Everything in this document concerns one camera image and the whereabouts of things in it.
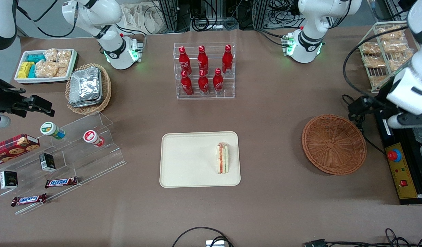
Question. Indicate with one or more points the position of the black machine with yellow panel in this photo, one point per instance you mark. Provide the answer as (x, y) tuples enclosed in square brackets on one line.
[(402, 171)]

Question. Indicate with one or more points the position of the silver foil pouch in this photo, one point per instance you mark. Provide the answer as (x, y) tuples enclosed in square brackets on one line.
[(85, 103), (85, 84)]

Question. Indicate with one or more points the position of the red cola bottle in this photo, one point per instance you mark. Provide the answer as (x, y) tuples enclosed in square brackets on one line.
[(218, 82), (187, 85), (184, 61), (203, 60), (227, 60), (203, 84)]

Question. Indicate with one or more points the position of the clear acrylic stepped shelf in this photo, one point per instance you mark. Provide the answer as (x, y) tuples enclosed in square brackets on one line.
[(91, 161)]

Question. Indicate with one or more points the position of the snickers bar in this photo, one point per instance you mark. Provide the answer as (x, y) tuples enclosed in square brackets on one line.
[(61, 182), (28, 199)]

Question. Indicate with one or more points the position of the red cookie box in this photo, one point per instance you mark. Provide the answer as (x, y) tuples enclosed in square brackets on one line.
[(12, 147)]

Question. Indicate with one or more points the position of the small black box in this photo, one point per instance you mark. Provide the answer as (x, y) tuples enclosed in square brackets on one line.
[(47, 162)]

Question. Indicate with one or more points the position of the white rectangular snack bin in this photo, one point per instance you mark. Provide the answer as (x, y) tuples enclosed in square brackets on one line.
[(20, 79)]

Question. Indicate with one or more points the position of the teal snack pack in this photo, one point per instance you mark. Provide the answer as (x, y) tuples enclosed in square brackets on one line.
[(32, 72), (36, 57)]

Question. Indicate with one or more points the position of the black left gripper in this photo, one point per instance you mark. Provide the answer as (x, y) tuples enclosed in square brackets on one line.
[(371, 104)]

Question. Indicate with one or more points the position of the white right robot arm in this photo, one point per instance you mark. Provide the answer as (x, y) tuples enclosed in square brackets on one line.
[(94, 13)]

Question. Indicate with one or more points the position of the aluminium frame post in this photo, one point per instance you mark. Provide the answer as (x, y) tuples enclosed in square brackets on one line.
[(168, 15), (260, 13)]

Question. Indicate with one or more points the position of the red emergency button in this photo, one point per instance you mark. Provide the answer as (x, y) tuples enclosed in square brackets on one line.
[(394, 155)]

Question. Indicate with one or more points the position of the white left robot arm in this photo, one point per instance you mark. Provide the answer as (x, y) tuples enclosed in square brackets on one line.
[(310, 20)]

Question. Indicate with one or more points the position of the silver connector block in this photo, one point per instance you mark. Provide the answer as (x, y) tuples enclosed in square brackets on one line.
[(215, 244)]

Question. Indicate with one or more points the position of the beige rectangular tray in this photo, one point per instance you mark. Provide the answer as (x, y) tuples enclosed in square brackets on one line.
[(190, 161)]

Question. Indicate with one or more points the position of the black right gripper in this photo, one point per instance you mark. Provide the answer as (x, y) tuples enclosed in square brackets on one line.
[(5, 100)]

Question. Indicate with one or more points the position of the red lid cup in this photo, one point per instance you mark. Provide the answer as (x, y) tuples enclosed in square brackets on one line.
[(91, 136)]

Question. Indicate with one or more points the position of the beige cloth bag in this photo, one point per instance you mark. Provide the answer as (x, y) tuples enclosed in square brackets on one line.
[(139, 19)]

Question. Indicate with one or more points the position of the yellow snack pack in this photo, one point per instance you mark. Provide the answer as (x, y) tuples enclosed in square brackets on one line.
[(24, 69)]

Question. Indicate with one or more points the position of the triangle sandwich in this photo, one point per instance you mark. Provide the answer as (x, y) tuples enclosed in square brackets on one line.
[(222, 157)]

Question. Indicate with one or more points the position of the rice cracker bag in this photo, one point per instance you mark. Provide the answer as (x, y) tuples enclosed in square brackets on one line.
[(62, 72), (64, 58), (373, 62), (46, 69), (51, 55), (370, 48), (390, 33), (397, 61), (395, 46)]

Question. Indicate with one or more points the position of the oval light wicker basket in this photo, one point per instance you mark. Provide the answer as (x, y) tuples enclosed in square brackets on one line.
[(106, 89)]

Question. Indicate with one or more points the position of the round brown wicker basket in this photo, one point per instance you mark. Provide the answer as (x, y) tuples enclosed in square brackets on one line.
[(334, 144)]

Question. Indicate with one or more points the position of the black and white box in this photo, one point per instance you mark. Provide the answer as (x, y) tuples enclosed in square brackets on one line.
[(8, 179)]

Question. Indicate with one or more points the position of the clear acrylic bottle rack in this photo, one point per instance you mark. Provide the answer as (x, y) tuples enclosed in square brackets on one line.
[(204, 97)]

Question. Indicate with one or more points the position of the green lid cup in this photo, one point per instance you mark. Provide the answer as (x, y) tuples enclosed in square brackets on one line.
[(49, 129)]

